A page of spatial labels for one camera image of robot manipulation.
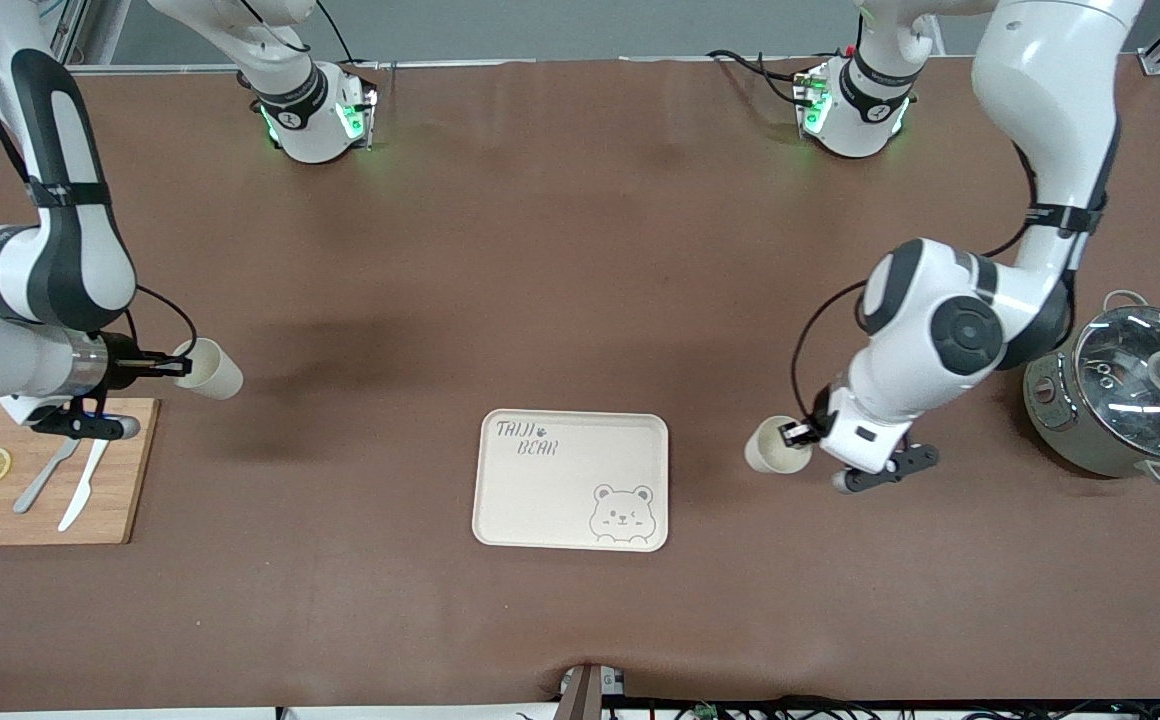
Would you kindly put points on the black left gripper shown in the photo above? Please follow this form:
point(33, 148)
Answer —
point(822, 412)

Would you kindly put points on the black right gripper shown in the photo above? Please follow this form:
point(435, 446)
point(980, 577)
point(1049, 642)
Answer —
point(122, 365)

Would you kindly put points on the white plastic cup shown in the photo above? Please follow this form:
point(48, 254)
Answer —
point(212, 372)
point(768, 452)

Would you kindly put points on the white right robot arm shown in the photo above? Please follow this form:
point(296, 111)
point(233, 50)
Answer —
point(70, 250)

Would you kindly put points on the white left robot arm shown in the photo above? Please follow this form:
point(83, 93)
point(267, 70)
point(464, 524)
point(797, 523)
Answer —
point(1040, 70)

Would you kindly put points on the cream bear print tray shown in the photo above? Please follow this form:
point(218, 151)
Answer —
point(560, 490)

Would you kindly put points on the bamboo cutting board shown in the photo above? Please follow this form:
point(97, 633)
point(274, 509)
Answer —
point(130, 490)

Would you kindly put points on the white plastic knife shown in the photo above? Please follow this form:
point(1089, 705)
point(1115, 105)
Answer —
point(80, 495)

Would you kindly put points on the grey plastic knife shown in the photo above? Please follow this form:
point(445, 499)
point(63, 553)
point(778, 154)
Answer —
point(38, 485)

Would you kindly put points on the grey-green electric cooking pot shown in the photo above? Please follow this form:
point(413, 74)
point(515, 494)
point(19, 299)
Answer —
point(1055, 420)

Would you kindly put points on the brown table cover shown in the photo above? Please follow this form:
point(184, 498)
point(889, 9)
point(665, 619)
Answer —
point(580, 250)

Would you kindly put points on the glass pot lid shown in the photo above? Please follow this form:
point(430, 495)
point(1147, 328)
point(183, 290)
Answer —
point(1140, 385)

